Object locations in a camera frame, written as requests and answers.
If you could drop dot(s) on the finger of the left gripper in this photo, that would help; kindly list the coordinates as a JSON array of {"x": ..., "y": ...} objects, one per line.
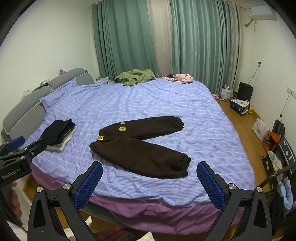
[
  {"x": 14, "y": 142},
  {"x": 36, "y": 148}
]

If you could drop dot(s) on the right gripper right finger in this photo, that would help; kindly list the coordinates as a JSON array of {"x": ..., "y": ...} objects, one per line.
[{"x": 255, "y": 222}]

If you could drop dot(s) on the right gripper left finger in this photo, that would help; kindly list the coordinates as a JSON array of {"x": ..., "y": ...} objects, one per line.
[{"x": 44, "y": 223}]

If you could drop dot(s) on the dark brown fleece pants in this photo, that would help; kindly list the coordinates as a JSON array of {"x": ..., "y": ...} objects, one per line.
[{"x": 125, "y": 145}]

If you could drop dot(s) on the person's left hand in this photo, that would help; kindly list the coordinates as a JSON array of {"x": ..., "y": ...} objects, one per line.
[{"x": 16, "y": 209}]

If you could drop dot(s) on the folded black and white clothes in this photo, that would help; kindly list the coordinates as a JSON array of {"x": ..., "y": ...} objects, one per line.
[{"x": 58, "y": 134}]

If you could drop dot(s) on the grey padded headboard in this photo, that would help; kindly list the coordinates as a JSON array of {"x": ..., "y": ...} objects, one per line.
[{"x": 26, "y": 117}]

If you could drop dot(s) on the blue pillow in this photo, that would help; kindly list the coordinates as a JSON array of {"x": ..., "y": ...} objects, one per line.
[{"x": 69, "y": 93}]

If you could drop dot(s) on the black storage rack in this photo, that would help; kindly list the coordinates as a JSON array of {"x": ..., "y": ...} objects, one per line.
[{"x": 279, "y": 165}]

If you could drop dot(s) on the purple toy figure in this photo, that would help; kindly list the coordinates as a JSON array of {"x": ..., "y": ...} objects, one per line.
[{"x": 62, "y": 71}]

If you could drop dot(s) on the purple bed skirt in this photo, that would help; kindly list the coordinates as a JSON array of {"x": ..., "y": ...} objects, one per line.
[{"x": 176, "y": 206}]

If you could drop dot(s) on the white plastic bag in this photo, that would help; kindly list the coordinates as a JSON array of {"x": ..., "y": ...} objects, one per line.
[{"x": 260, "y": 129}]

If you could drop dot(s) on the blue striped floral bedsheet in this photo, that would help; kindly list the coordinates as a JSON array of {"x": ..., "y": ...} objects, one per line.
[{"x": 207, "y": 135}]

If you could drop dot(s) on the olive green garment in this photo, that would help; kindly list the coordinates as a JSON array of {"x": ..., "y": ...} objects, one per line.
[{"x": 133, "y": 77}]

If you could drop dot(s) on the blue and white cardboard box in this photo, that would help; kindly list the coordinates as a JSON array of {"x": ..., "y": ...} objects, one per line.
[{"x": 240, "y": 106}]

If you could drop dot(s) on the black speaker box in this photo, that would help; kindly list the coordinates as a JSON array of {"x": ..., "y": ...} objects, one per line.
[{"x": 244, "y": 92}]

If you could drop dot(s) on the white paper bag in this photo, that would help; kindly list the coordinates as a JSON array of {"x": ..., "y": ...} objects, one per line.
[{"x": 226, "y": 92}]

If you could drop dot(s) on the green curtain left panel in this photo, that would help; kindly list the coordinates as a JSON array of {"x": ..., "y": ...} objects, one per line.
[{"x": 123, "y": 37}]

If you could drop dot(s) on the green curtain panel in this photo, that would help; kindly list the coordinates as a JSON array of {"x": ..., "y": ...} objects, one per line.
[
  {"x": 201, "y": 41},
  {"x": 123, "y": 37}
]

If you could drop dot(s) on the pink patterned garment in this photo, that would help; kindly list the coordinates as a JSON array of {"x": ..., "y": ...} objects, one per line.
[{"x": 181, "y": 78}]

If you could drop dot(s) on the beige sheer curtain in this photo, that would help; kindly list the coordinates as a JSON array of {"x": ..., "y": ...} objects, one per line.
[{"x": 160, "y": 21}]

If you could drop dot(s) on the green curtain right panel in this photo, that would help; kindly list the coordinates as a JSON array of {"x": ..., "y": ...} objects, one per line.
[{"x": 201, "y": 41}]

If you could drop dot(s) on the white wall air conditioner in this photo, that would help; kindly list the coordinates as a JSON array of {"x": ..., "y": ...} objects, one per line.
[{"x": 263, "y": 12}]

